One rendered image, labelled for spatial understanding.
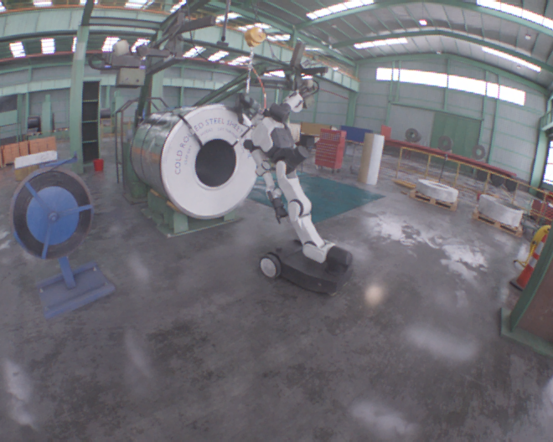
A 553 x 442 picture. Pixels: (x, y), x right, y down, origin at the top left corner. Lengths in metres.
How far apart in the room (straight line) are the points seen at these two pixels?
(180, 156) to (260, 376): 1.90
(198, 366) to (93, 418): 0.66
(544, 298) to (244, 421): 2.42
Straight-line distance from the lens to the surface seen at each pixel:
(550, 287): 2.59
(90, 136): 8.58
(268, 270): 2.10
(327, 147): 7.32
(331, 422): 1.36
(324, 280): 1.91
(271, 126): 2.07
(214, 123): 2.55
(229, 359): 1.50
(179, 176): 2.43
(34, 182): 1.87
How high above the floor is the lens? 1.21
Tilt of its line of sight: 22 degrees down
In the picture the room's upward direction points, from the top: 6 degrees clockwise
